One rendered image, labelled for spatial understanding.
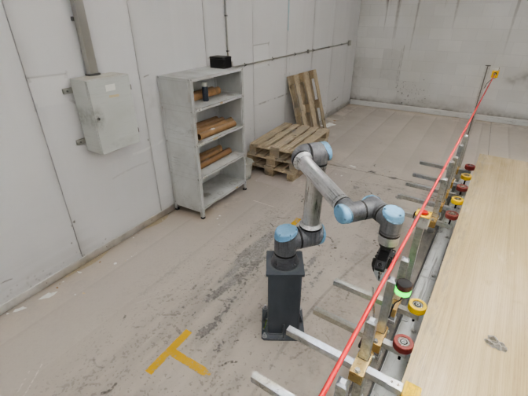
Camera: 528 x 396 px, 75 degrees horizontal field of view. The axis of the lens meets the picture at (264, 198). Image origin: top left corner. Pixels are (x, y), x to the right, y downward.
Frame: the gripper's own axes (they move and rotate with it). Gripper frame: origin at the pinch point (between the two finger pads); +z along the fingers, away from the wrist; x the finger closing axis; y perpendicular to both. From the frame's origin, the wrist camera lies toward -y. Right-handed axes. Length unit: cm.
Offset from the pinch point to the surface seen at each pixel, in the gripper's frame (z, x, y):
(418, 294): 39, -15, 47
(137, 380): 101, 122, -63
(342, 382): -12, -8, -65
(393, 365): 39.0, -16.3, -9.4
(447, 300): 11.0, -29.4, 17.0
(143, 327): 101, 154, -32
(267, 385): 5, 16, -70
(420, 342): 11.0, -24.3, -15.4
